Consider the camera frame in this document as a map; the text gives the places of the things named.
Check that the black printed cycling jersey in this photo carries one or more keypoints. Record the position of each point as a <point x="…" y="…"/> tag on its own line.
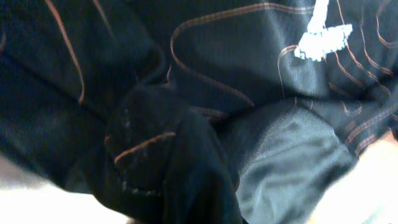
<point x="205" y="111"/>

